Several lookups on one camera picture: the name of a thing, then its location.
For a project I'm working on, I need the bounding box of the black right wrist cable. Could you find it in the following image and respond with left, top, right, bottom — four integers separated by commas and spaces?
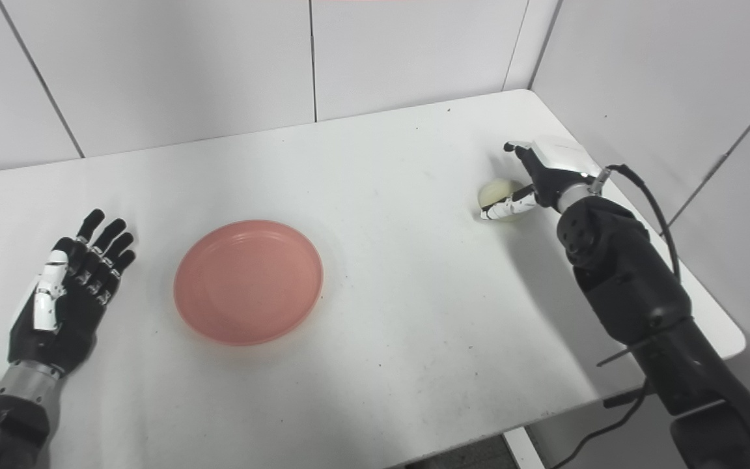
548, 164, 683, 469

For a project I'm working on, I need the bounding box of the white table leg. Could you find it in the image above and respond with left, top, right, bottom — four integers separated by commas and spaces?
502, 427, 548, 469

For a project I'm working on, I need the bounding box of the white steamed bun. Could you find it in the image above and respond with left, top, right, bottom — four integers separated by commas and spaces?
477, 178, 532, 223

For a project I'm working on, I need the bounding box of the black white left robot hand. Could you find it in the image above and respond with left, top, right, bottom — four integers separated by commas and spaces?
7, 208, 137, 377

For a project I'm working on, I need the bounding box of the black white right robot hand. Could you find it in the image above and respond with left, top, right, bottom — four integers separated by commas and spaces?
480, 135, 600, 222

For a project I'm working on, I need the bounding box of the pink round plate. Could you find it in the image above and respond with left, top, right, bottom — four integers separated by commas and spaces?
173, 220, 324, 347

